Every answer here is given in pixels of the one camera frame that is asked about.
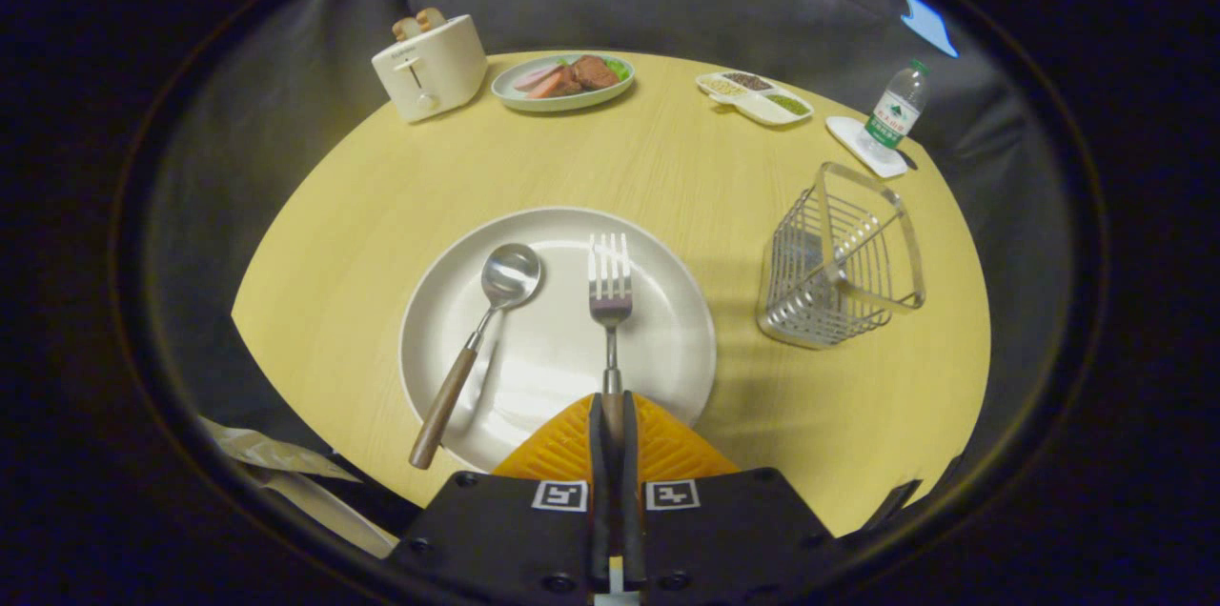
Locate metal wire cutlery basket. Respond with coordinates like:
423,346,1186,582
756,161,927,350

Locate clear water bottle green cap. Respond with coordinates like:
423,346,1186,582
863,59,931,159

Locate large white plate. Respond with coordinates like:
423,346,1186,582
398,207,718,474

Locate pink ham slices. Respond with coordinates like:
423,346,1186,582
513,63,573,100

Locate wooden-handled metal spoon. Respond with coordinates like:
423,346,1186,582
409,243,543,471

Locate brown meat slice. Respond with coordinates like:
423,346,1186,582
570,54,620,92

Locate white coaster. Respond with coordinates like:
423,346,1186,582
825,115,909,179

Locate pale green plate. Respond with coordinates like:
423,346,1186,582
491,51,637,114

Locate white divided condiment dish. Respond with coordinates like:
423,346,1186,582
696,71,814,127

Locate cream toaster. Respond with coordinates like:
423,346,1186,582
371,13,489,124

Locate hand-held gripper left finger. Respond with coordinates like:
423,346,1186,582
391,394,611,606

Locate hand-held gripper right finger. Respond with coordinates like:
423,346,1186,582
621,392,840,606

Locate wooden-handled metal fork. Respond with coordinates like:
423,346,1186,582
587,233,634,445

